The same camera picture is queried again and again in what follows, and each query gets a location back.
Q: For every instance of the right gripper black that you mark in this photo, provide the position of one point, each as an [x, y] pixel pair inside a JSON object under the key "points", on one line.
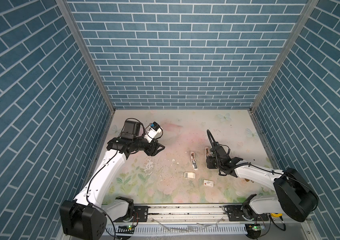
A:
{"points": [[209, 159]]}

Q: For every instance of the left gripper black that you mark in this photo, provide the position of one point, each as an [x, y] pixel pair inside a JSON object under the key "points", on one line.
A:
{"points": [[152, 148]]}

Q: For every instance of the white staple box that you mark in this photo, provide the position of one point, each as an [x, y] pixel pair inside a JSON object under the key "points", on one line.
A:
{"points": [[208, 183]]}

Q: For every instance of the staple box tray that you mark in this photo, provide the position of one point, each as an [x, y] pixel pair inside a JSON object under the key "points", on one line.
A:
{"points": [[189, 175]]}

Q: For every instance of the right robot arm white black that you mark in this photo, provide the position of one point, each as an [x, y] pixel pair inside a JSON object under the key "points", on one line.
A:
{"points": [[293, 195]]}

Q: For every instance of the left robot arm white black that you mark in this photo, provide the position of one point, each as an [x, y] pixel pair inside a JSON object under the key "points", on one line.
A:
{"points": [[83, 217]]}

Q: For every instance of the yellow tape measure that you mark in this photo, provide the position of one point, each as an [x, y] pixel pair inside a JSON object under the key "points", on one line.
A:
{"points": [[274, 215]]}

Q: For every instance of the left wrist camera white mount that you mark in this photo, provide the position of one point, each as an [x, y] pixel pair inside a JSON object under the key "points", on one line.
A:
{"points": [[154, 131]]}

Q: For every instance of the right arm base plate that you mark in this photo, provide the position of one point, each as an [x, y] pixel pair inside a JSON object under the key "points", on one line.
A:
{"points": [[236, 211]]}

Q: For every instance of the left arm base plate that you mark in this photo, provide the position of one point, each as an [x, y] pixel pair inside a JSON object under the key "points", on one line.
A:
{"points": [[137, 214]]}

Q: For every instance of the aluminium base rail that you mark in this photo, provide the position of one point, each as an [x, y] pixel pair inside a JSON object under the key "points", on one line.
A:
{"points": [[176, 213]]}

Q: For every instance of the white slotted cable duct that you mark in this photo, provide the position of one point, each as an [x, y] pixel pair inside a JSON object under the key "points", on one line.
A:
{"points": [[177, 230]]}

